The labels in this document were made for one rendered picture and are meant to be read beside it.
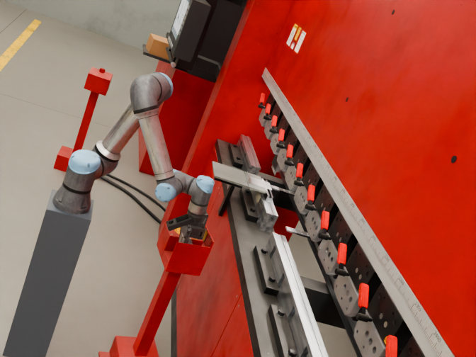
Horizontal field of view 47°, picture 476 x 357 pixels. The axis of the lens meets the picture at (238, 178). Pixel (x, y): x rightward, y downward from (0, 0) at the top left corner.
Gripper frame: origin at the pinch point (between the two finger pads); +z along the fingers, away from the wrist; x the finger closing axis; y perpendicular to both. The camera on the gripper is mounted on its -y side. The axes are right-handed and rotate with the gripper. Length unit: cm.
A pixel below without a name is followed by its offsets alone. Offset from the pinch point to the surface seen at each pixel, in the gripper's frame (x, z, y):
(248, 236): -1.5, -10.8, 28.6
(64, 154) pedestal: 208, 60, -28
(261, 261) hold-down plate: -24.8, -14.1, 24.8
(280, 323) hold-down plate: -61, -15, 18
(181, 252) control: -4.8, -2.3, -0.7
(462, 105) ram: -88, -105, 22
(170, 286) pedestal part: 2.2, 20.9, 1.9
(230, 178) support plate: 28.9, -23.6, 26.0
